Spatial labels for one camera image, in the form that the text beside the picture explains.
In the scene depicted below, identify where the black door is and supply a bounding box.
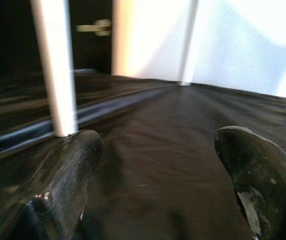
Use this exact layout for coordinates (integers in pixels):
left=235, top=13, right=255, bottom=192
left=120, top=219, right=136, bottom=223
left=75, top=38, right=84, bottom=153
left=0, top=0, right=113, bottom=78

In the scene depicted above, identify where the white plastic table leg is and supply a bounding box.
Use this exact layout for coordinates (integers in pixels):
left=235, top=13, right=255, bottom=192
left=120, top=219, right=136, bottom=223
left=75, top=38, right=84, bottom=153
left=177, top=0, right=200, bottom=87
left=30, top=0, right=79, bottom=138

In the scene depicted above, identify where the black plastic table cover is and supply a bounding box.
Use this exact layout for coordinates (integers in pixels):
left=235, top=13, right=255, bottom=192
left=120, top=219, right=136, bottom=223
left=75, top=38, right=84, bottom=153
left=0, top=68, right=286, bottom=240

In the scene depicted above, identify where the brass door handle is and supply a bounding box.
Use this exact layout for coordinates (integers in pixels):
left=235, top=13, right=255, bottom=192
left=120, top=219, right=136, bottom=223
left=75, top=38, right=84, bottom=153
left=76, top=19, right=112, bottom=36

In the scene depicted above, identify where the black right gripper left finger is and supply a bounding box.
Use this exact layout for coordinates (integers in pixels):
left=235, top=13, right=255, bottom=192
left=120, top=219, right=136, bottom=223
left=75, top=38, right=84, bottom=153
left=0, top=129, right=105, bottom=240

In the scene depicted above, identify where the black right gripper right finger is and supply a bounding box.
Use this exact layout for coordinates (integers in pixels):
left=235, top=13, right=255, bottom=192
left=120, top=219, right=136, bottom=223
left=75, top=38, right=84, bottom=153
left=214, top=125, right=286, bottom=240

